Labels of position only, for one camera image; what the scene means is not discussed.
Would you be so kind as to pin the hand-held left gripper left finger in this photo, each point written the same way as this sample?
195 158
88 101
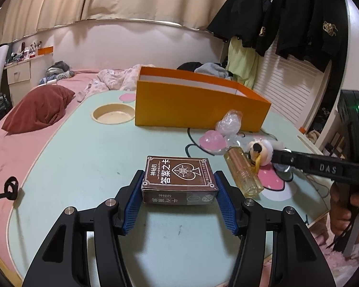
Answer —
131 209

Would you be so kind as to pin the dark red pillow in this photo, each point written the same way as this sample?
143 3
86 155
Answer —
39 107

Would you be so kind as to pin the white louvred wardrobe door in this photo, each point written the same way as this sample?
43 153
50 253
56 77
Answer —
293 89

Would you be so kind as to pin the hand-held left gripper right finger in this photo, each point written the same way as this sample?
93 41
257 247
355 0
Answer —
229 212

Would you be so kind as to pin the black jacket gold emblem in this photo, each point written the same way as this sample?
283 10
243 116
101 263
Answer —
305 21
242 15

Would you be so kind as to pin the light green garment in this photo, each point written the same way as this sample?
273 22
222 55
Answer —
242 62

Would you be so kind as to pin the pink translucent ball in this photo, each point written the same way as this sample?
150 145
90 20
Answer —
212 140

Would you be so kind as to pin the clear crumpled plastic wrap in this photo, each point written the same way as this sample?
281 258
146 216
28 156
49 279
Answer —
230 122

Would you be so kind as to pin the pink bed sheet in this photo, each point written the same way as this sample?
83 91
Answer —
6 149

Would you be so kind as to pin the yellow and white toy figure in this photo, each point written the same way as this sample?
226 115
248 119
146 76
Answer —
263 152

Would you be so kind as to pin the white drawer cabinet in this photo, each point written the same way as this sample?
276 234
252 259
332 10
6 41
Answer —
18 73

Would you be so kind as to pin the yellow translucent tube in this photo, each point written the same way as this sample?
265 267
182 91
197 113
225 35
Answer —
242 170

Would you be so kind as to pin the black cloth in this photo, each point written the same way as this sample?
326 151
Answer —
188 65

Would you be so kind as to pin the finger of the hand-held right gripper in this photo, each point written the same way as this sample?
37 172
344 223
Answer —
317 164

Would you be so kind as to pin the clear plastic capsule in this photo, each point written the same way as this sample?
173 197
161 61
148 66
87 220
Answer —
235 140

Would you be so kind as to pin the person's right hand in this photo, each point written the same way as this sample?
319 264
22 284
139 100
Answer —
339 212

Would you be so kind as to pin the grey hoodie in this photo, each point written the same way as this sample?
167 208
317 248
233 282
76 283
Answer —
212 68

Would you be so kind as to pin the beige curtain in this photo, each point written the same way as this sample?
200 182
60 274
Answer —
107 0

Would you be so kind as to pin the pink patterned blanket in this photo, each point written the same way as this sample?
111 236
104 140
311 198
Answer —
113 79

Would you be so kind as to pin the brown card deck box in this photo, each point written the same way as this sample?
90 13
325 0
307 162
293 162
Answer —
179 173

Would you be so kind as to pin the orange cardboard box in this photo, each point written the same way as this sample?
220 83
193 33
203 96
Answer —
191 107

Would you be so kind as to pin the blue patterned cloth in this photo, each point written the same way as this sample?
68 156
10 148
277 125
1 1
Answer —
61 76

